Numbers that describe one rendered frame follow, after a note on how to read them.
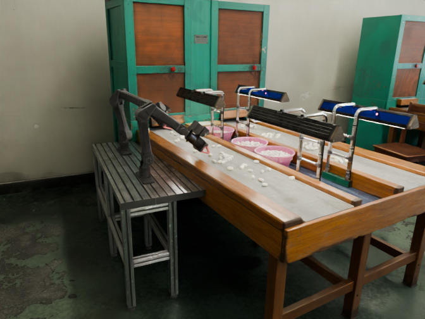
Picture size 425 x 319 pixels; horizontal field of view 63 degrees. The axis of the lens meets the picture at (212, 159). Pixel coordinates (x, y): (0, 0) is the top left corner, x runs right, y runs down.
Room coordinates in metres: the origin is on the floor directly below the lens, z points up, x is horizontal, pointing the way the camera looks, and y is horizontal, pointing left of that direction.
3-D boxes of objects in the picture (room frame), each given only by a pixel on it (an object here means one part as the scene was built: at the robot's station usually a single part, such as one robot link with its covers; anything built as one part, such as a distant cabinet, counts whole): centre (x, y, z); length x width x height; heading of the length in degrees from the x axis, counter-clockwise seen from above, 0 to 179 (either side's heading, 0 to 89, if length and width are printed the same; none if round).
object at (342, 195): (2.25, -0.21, 0.71); 1.81 x 0.05 x 0.11; 31
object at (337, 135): (1.73, -0.38, 1.08); 0.62 x 0.08 x 0.07; 31
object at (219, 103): (2.56, 0.11, 1.08); 0.62 x 0.08 x 0.07; 31
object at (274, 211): (2.05, 0.12, 0.67); 1.81 x 0.12 x 0.19; 31
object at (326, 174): (1.97, -0.80, 0.90); 0.20 x 0.19 x 0.45; 31
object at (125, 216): (2.20, 0.58, 0.32); 1.20 x 0.29 x 0.63; 25
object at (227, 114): (3.26, -0.20, 0.83); 0.30 x 0.06 x 0.07; 121
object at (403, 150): (3.43, -1.96, 0.45); 0.44 x 0.43 x 0.91; 20
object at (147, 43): (3.36, 0.22, 1.32); 1.36 x 0.55 x 0.95; 121
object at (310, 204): (2.16, -0.06, 0.73); 1.81 x 0.30 x 0.02; 31
